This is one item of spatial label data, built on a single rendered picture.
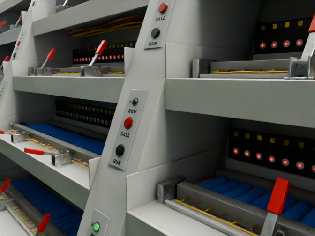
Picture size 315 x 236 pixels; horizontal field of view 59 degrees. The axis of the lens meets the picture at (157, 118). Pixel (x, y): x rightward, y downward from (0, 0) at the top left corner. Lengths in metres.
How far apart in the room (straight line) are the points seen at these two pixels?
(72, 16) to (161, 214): 0.58
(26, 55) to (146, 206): 0.76
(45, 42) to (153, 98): 0.71
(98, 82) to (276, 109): 0.35
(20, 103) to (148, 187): 0.71
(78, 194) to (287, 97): 0.37
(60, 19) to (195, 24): 0.49
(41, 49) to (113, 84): 0.59
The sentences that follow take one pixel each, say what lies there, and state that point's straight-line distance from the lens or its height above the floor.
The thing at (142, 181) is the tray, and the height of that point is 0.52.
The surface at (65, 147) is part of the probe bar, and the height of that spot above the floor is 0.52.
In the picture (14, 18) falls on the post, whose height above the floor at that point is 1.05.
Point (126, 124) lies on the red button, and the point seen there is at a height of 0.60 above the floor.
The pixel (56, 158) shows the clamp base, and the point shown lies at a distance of 0.60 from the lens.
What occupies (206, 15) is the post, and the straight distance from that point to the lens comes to 0.49.
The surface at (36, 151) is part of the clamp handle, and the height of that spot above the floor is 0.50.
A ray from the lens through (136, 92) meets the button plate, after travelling 0.44.
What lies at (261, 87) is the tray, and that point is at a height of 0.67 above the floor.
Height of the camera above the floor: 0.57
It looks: 7 degrees up
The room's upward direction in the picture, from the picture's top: 16 degrees clockwise
